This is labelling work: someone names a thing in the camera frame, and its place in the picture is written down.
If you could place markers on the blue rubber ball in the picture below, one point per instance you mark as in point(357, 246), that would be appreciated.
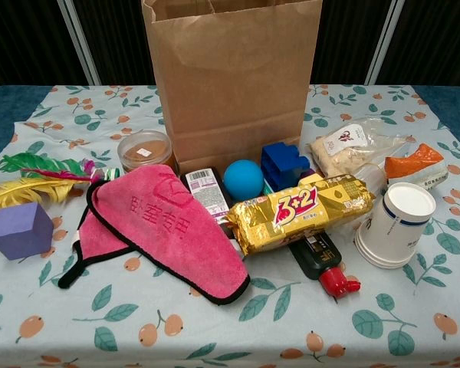
point(243, 178)

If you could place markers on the colourful feather shuttlecock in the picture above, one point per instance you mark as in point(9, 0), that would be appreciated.
point(30, 188)

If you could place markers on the brown paper bag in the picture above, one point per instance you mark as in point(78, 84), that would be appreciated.
point(230, 76)

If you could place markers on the clear plastic bags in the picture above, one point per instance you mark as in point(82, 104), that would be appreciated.
point(372, 176)

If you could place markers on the floral print tablecloth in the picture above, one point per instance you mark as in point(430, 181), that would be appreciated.
point(214, 329)

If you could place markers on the blue plastic building block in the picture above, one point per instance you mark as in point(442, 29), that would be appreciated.
point(283, 163)

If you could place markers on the brown bottle with barcode label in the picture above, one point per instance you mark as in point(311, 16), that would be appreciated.
point(207, 188)

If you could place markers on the teal and white flat box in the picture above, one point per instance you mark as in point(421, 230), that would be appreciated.
point(267, 188)

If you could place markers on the dark green bottle red cap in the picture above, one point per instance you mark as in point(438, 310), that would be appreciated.
point(314, 260)

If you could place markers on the small dark purple cube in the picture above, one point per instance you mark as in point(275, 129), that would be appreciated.
point(309, 176)

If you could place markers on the pink towel with black trim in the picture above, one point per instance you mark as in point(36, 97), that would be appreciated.
point(168, 230)

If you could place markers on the gold biscuit pack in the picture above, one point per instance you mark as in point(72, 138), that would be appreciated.
point(299, 214)

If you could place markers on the white paper cup stack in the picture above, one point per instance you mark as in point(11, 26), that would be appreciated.
point(395, 230)

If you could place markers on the silver metal pole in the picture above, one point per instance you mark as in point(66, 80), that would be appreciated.
point(80, 42)
point(383, 42)

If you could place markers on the orange and white snack packet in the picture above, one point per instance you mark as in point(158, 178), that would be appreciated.
point(414, 161)

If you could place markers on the round jar of brown powder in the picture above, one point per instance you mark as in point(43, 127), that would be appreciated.
point(145, 151)

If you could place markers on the purple foam cube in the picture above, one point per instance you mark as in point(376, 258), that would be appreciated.
point(19, 234)

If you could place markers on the clear bag of beige grains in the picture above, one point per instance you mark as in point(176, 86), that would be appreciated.
point(337, 157)

